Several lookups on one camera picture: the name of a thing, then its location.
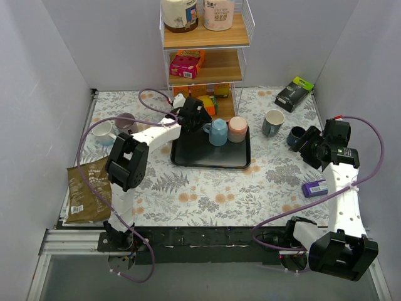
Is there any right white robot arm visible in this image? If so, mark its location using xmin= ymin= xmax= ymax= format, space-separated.
xmin=283 ymin=117 xmax=378 ymax=281

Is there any pink orange sponge box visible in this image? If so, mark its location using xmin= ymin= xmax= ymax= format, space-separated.
xmin=169 ymin=50 xmax=206 ymax=79

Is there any slate blue mug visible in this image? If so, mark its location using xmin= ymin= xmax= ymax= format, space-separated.
xmin=262 ymin=109 xmax=284 ymax=137

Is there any white wire wooden shelf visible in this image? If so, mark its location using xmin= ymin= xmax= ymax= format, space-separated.
xmin=159 ymin=1 xmax=255 ymax=120

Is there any orange green sponge pack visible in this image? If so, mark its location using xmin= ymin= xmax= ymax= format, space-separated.
xmin=197 ymin=95 xmax=218 ymax=116

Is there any pink cotton tissue roll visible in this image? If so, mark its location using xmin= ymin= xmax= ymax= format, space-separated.
xmin=203 ymin=0 xmax=235 ymax=31

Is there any yellow sponge box right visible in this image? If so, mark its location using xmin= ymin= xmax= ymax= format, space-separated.
xmin=214 ymin=83 xmax=231 ymax=98

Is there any light blue faceted mug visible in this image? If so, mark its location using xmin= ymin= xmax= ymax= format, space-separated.
xmin=203 ymin=119 xmax=228 ymax=147

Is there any floral table mat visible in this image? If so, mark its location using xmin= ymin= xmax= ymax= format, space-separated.
xmin=73 ymin=87 xmax=352 ymax=227

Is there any yellow sponge box left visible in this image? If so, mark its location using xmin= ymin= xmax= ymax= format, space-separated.
xmin=172 ymin=86 xmax=190 ymax=98

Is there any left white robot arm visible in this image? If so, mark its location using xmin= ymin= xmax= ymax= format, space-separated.
xmin=103 ymin=97 xmax=212 ymax=251

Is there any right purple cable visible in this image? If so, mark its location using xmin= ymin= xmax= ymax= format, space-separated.
xmin=250 ymin=115 xmax=385 ymax=273

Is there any brown paper bag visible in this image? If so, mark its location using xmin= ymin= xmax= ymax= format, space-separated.
xmin=65 ymin=157 xmax=112 ymax=223

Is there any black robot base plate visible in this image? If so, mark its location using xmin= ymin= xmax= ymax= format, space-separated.
xmin=97 ymin=226 xmax=308 ymax=270

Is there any white and blue mug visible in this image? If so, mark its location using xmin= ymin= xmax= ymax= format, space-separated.
xmin=91 ymin=121 xmax=117 ymax=146

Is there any yellow sponge box middle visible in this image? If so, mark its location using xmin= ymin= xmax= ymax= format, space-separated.
xmin=190 ymin=85 xmax=207 ymax=98

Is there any black serving tray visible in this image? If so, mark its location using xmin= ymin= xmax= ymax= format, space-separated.
xmin=170 ymin=126 xmax=251 ymax=169

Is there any yellow sponge box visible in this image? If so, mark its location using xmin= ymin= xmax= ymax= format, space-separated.
xmin=214 ymin=83 xmax=231 ymax=98
xmin=190 ymin=85 xmax=207 ymax=98
xmin=172 ymin=86 xmax=190 ymax=98

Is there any purple white box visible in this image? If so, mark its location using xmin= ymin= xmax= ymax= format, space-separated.
xmin=301 ymin=179 xmax=328 ymax=198

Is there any purple cable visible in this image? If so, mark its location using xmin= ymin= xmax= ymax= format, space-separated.
xmin=250 ymin=115 xmax=385 ymax=273
xmin=76 ymin=88 xmax=181 ymax=283

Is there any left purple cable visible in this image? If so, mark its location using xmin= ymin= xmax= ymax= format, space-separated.
xmin=76 ymin=88 xmax=181 ymax=283

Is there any pink mug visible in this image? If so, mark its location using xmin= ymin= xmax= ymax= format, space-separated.
xmin=227 ymin=116 xmax=248 ymax=143

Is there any lavender purple mug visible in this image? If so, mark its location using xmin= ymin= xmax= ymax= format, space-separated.
xmin=115 ymin=113 xmax=138 ymax=135

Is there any brown cartoon paper roll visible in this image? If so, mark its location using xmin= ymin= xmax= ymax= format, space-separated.
xmin=161 ymin=0 xmax=198 ymax=33

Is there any black green razor box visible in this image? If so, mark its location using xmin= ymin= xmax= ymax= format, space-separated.
xmin=274 ymin=77 xmax=314 ymax=113

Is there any navy blue mug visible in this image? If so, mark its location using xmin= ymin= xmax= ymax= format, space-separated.
xmin=286 ymin=126 xmax=306 ymax=147

